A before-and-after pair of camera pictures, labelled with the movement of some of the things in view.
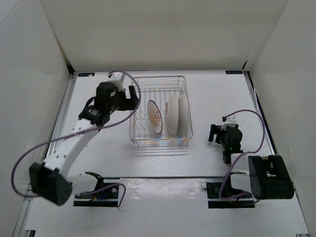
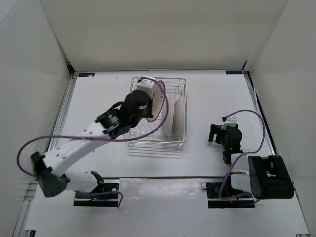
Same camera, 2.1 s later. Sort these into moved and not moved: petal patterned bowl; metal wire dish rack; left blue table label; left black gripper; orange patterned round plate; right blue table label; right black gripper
Moved: orange patterned round plate; petal patterned bowl; left black gripper
Not moved: left blue table label; metal wire dish rack; right blue table label; right black gripper
